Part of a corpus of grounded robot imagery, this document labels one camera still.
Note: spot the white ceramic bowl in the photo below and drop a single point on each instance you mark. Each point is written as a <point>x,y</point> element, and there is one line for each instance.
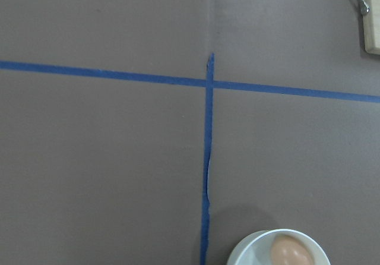
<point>255,248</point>

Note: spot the bamboo cutting board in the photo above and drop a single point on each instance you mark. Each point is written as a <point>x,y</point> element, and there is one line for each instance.
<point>371,27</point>

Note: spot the brown egg from bowl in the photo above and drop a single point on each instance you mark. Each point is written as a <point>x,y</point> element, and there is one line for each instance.
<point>287,250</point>

